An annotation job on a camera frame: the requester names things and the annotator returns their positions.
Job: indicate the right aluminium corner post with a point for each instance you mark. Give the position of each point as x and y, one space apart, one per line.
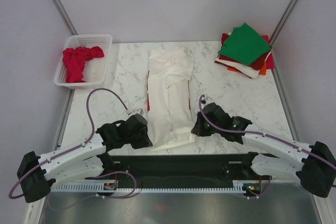
289 9

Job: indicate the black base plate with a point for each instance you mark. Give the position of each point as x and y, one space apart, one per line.
178 170

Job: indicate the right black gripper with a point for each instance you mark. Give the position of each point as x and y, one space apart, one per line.
198 129

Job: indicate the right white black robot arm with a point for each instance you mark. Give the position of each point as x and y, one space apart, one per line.
312 166

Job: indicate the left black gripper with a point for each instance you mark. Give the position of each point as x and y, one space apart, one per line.
145 142

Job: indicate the white plastic basket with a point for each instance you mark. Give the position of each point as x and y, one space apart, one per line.
95 71

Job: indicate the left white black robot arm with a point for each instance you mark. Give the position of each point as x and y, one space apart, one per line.
39 174

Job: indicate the crumpled red t-shirt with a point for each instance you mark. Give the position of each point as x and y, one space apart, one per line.
74 60

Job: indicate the folded orange t-shirt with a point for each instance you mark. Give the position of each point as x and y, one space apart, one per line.
246 70

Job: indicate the folded dark red t-shirt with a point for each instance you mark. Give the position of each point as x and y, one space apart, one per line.
258 64

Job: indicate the left aluminium corner post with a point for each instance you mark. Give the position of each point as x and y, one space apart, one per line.
64 16

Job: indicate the white slotted cable duct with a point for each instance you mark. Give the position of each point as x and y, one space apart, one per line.
104 187

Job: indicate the white coca-cola t-shirt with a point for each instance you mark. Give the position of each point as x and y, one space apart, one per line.
169 113

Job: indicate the aluminium corner post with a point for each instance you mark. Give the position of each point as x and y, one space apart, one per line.
64 16
289 9

